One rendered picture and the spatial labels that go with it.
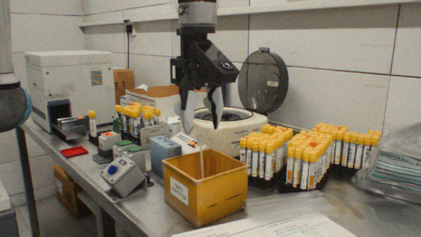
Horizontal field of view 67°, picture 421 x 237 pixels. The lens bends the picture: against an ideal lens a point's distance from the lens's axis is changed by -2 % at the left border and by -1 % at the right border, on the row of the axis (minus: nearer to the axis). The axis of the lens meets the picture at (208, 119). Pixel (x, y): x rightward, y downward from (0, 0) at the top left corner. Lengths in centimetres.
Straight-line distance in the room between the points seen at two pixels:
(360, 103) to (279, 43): 35
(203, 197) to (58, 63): 87
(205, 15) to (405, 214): 57
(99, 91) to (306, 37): 82
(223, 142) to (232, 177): 27
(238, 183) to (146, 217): 20
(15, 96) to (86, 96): 51
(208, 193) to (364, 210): 34
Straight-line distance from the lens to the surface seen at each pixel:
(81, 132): 120
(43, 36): 266
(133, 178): 76
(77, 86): 135
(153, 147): 85
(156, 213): 71
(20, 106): 91
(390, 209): 81
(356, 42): 103
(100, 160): 98
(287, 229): 64
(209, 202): 64
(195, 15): 62
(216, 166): 76
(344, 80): 105
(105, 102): 139
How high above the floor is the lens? 123
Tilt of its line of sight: 14 degrees down
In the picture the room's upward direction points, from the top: straight up
